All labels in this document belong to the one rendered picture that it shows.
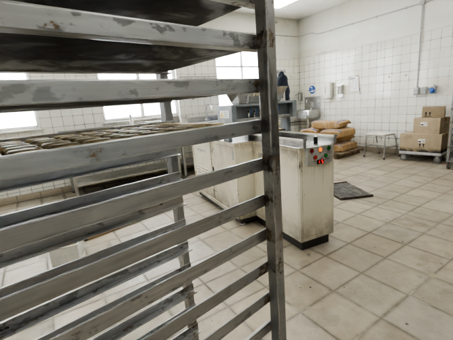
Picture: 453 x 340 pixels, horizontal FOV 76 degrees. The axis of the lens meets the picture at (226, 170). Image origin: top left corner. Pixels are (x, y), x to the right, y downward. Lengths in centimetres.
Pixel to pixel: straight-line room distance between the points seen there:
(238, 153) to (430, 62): 424
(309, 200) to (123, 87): 198
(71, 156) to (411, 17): 618
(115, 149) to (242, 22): 636
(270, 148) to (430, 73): 556
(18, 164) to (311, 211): 213
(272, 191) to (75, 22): 49
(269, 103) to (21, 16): 44
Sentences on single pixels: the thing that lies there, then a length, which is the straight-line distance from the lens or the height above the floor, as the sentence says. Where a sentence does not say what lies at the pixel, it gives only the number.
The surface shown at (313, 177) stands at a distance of 229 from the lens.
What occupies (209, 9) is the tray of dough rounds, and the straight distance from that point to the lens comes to 72.
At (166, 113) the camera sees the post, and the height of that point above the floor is 118.
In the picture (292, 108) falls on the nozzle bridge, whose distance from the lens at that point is 298.
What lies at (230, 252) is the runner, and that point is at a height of 87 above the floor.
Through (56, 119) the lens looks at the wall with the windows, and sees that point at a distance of 522.
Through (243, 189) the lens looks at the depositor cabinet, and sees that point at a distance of 277.
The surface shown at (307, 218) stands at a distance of 236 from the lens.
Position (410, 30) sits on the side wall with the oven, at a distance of 635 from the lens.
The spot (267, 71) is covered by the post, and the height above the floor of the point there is 126.
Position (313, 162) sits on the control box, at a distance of 223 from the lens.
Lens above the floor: 120
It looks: 13 degrees down
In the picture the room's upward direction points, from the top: 5 degrees counter-clockwise
